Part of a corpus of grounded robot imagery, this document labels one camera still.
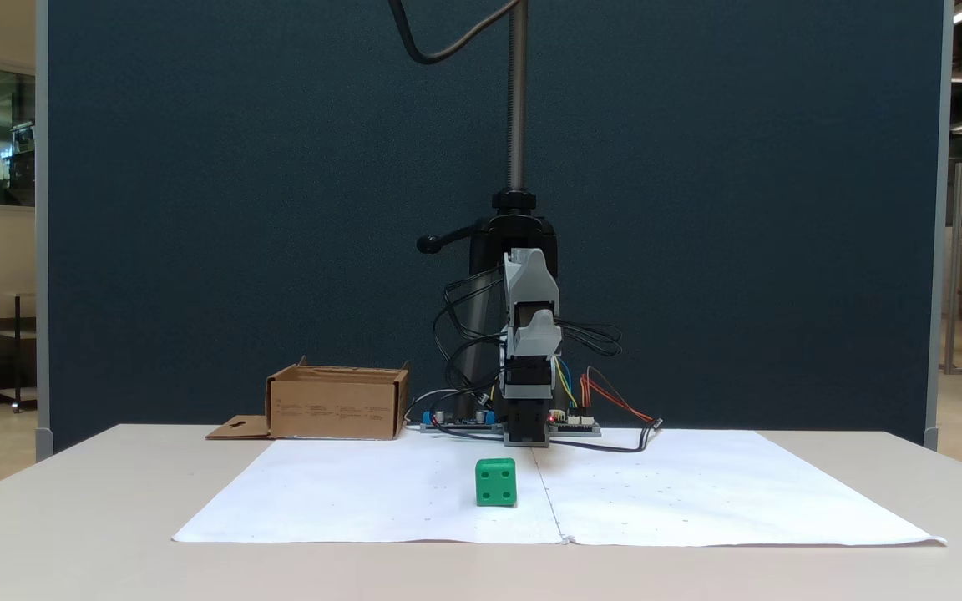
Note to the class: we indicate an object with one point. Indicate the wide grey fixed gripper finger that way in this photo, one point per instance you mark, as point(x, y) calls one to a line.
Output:
point(514, 344)

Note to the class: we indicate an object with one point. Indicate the curved grey moving gripper finger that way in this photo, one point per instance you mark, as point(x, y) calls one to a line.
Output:
point(546, 332)

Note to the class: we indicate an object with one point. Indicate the brown cardboard box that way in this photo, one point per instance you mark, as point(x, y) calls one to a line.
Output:
point(335, 409)

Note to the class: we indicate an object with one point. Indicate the dark blue partition panel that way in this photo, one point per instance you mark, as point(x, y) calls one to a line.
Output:
point(197, 209)

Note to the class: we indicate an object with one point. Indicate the black and grey tripod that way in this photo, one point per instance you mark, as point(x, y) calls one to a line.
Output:
point(517, 125)

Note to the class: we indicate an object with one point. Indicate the blue circuit board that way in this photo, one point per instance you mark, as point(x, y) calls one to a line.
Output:
point(456, 421)

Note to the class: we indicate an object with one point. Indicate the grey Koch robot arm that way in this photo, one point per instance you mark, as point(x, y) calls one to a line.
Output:
point(527, 421)

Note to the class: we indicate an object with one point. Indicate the framed wall window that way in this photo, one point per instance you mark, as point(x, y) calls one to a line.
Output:
point(9, 138)

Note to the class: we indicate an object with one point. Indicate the black shelf cart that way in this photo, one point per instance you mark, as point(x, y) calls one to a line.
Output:
point(15, 351)

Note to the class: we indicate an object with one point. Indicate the white paper sheet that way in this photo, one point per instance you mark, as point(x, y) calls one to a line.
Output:
point(364, 492)

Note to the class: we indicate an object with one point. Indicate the green dice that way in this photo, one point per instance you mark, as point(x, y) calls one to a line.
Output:
point(496, 482)

